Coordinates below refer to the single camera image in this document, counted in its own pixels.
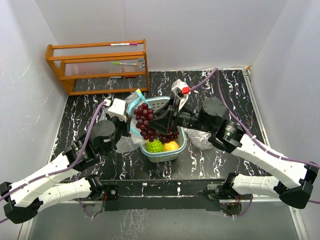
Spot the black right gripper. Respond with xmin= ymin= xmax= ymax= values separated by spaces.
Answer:
xmin=144 ymin=96 xmax=214 ymax=134

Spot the blue zipper clear bag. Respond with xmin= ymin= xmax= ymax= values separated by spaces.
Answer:
xmin=100 ymin=89 xmax=147 ymax=153

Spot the dark red grape bunch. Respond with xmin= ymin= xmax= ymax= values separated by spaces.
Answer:
xmin=133 ymin=102 xmax=158 ymax=143

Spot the green bumpy fruit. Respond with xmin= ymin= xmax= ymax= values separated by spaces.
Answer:
xmin=146 ymin=139 xmax=164 ymax=153

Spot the red zipper clear bag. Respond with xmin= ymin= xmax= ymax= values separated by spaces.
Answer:
xmin=184 ymin=128 xmax=214 ymax=150

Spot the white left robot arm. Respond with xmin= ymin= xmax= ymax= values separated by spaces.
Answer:
xmin=0 ymin=115 xmax=132 ymax=224

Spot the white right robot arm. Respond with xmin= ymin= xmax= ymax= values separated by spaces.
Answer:
xmin=149 ymin=97 xmax=319 ymax=209

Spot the light blue plastic basket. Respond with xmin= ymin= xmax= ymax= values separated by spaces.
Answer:
xmin=138 ymin=95 xmax=188 ymax=164

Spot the yellow lemon fruit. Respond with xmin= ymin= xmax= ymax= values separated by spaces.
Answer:
xmin=163 ymin=141 xmax=180 ymax=152

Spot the green capped marker pen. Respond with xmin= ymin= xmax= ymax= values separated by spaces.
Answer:
xmin=112 ymin=61 xmax=138 ymax=66

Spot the wooden shelf rack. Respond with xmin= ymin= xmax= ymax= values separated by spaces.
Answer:
xmin=44 ymin=39 xmax=150 ymax=96

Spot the pink white marker pen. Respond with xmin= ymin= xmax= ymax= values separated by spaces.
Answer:
xmin=110 ymin=42 xmax=138 ymax=47

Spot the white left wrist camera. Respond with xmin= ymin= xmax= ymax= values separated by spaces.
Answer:
xmin=103 ymin=98 xmax=128 ymax=123

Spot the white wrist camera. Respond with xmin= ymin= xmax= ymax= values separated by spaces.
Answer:
xmin=171 ymin=79 xmax=191 ymax=112
xmin=103 ymin=98 xmax=128 ymax=123

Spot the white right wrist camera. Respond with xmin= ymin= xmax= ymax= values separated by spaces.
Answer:
xmin=171 ymin=79 xmax=191 ymax=112

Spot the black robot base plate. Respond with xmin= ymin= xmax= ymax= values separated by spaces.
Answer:
xmin=52 ymin=178 xmax=254 ymax=213

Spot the aluminium frame rail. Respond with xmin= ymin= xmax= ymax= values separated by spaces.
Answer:
xmin=242 ymin=66 xmax=309 ymax=240

